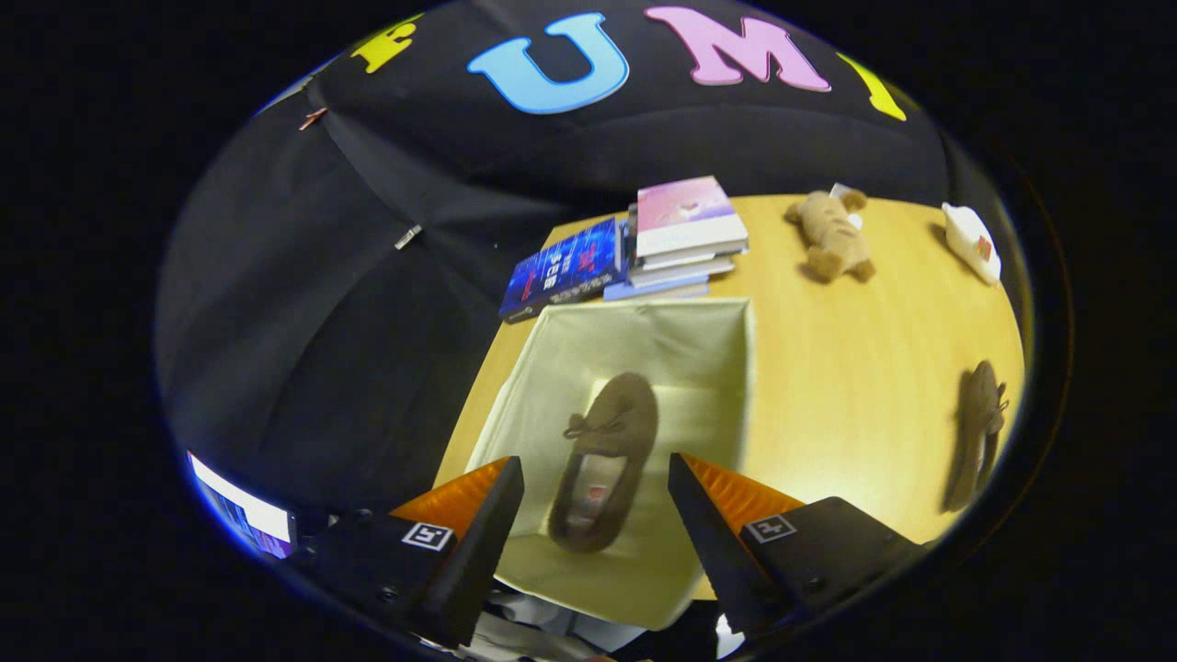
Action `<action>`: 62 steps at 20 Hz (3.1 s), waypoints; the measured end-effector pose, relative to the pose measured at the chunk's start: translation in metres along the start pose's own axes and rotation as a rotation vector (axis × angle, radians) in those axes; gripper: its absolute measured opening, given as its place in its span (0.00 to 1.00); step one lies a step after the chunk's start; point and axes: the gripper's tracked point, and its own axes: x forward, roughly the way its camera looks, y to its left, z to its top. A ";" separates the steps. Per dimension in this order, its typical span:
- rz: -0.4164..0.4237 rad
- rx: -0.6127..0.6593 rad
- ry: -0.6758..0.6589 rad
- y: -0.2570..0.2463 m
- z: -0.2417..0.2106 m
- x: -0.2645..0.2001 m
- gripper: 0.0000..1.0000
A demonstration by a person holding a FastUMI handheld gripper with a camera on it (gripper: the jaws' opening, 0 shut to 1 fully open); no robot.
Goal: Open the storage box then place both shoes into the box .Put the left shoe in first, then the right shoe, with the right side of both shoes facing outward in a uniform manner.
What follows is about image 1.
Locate lit screen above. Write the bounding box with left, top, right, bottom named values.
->
left=187, top=451, right=297, bottom=560

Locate dark blue cover book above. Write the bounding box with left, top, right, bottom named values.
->
left=499, top=217, right=628, bottom=325

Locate pink cover book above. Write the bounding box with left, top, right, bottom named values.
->
left=634, top=177, right=749, bottom=258

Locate white plush toy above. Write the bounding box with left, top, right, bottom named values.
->
left=941, top=202, right=1003, bottom=286

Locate white book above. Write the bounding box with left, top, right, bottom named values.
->
left=630, top=246, right=737, bottom=288

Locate brown plush toy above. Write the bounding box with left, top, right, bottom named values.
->
left=784, top=188, right=876, bottom=283

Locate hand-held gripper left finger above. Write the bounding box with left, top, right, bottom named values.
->
left=294, top=455, right=525, bottom=649

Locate brown slipper shoe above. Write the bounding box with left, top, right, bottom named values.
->
left=943, top=360, right=1011, bottom=513
left=549, top=372, right=659, bottom=554

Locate pale green storage box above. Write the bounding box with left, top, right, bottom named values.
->
left=464, top=296, right=757, bottom=632

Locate light blue book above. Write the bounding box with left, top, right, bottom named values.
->
left=602, top=274, right=711, bottom=302

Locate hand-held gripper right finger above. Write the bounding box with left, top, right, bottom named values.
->
left=668, top=452, right=925, bottom=640

